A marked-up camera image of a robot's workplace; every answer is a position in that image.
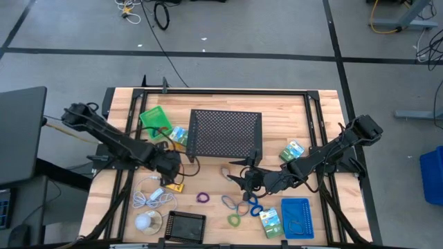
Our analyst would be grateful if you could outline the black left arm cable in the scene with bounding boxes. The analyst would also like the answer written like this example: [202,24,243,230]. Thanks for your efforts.
[140,126,201,178]

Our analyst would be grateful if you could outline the black side monitor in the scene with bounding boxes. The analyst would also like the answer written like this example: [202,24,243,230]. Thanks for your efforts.
[0,86,48,190]

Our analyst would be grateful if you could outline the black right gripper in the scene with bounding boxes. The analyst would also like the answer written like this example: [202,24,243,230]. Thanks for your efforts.
[226,147,290,195]

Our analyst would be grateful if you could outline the grey desk leg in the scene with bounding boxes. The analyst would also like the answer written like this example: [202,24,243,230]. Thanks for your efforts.
[372,0,439,30]

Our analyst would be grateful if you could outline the black tangled floor cables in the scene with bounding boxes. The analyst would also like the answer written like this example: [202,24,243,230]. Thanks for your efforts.
[415,27,443,72]

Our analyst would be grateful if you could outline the green coil wristband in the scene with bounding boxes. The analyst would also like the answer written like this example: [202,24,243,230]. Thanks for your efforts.
[226,213,242,228]

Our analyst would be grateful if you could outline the green blue crayon box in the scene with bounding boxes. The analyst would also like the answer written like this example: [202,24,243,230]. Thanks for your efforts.
[278,139,306,163]
[168,125,190,147]
[258,207,285,239]

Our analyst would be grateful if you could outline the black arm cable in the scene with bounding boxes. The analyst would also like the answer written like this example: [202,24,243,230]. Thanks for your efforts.
[140,126,201,178]
[262,151,347,200]

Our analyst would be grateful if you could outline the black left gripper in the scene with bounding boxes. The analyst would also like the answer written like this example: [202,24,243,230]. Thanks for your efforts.
[154,148,183,186]

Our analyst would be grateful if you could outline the black plastic basket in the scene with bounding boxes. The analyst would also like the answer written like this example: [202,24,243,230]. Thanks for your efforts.
[163,210,208,245]

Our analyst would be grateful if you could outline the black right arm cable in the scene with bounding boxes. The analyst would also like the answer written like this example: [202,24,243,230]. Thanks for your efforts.
[262,151,347,200]

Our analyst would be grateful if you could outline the blue floor bin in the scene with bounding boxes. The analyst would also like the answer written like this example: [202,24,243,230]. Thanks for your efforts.
[419,145,443,207]

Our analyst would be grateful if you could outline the black computer mouse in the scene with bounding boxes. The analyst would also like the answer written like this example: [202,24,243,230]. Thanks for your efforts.
[7,223,31,248]

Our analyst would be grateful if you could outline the white floor cable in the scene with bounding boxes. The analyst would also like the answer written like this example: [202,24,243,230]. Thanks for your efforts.
[114,0,142,25]

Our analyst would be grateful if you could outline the small yellow crayon box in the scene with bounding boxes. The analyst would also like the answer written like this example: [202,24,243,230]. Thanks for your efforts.
[164,182,186,194]

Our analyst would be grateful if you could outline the green plastic basket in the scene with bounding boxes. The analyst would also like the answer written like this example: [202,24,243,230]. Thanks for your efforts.
[138,105,173,140]

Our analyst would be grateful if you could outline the white cable with adapter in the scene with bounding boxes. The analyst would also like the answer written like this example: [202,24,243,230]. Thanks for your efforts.
[132,175,178,210]

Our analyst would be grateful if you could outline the black perforated metal riser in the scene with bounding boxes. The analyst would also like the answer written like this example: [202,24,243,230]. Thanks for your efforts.
[186,109,263,167]

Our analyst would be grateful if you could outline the blue plastic basket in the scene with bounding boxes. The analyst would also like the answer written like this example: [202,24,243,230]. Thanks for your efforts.
[280,197,315,240]

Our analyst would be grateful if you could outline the black coiled floor cable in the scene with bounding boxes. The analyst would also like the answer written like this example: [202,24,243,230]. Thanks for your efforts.
[153,1,171,31]

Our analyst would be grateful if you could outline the black metal table frame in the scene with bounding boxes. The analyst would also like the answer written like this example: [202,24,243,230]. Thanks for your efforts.
[90,86,373,247]

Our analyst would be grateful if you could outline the long black floor cable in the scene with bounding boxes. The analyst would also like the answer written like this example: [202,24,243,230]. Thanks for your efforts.
[140,0,190,89]

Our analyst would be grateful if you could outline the yellow looped floor cable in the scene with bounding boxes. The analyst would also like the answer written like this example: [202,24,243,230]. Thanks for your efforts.
[370,0,404,35]

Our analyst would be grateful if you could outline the grey desk foot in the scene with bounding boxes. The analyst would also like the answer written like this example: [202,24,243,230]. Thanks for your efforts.
[394,109,443,121]

